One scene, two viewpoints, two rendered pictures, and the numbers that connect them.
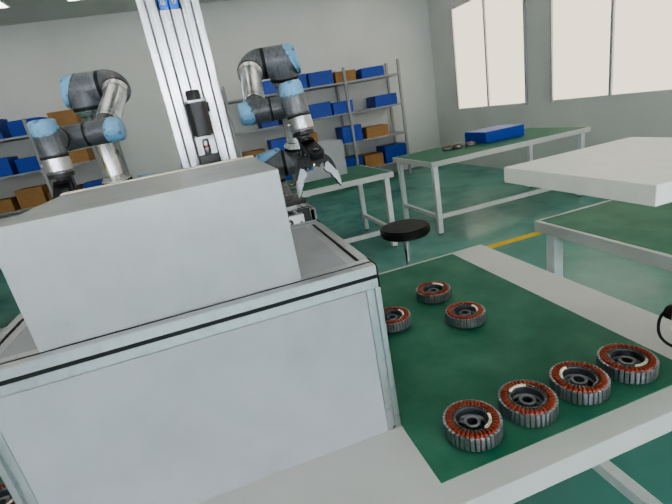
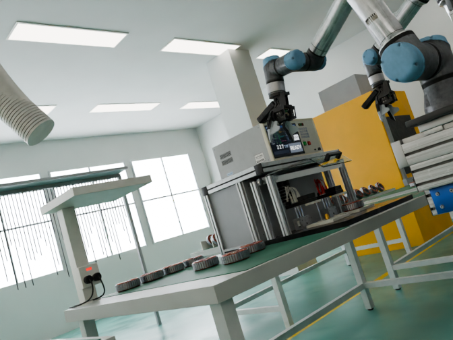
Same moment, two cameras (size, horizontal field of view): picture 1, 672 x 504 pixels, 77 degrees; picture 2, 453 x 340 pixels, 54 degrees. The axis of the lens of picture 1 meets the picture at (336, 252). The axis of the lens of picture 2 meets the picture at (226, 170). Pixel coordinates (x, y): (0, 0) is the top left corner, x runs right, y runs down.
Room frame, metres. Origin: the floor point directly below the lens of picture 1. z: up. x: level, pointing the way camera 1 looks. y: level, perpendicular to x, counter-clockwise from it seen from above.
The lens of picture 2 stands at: (2.79, -1.14, 0.89)
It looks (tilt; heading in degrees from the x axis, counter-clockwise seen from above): 7 degrees up; 149
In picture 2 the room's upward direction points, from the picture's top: 17 degrees counter-clockwise
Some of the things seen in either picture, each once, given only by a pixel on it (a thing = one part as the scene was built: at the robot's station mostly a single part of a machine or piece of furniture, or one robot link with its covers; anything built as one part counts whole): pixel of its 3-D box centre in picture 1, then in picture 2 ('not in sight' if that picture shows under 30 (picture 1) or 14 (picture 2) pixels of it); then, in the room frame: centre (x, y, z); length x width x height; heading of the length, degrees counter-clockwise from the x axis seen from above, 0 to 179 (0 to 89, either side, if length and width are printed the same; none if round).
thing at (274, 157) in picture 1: (271, 164); (431, 59); (1.96, 0.22, 1.20); 0.13 x 0.12 x 0.14; 95
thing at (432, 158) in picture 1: (489, 176); not in sight; (4.72, -1.86, 0.37); 1.90 x 0.90 x 0.75; 104
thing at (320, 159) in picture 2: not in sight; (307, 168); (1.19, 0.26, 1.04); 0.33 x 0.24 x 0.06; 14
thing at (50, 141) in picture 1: (48, 139); (372, 65); (1.32, 0.77, 1.45); 0.09 x 0.08 x 0.11; 8
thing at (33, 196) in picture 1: (36, 195); not in sight; (6.64, 4.34, 0.92); 0.40 x 0.36 x 0.27; 12
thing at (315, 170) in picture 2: not in sight; (309, 171); (1.06, 0.37, 1.03); 0.62 x 0.01 x 0.03; 104
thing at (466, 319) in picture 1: (465, 314); (205, 263); (1.09, -0.34, 0.77); 0.11 x 0.11 x 0.04
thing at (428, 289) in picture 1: (433, 292); (235, 256); (1.27, -0.29, 0.77); 0.11 x 0.11 x 0.04
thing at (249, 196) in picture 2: not in sight; (292, 199); (0.92, 0.33, 0.92); 0.66 x 0.01 x 0.30; 104
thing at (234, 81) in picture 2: not in sight; (259, 160); (-2.50, 2.64, 1.65); 0.50 x 0.45 x 3.30; 14
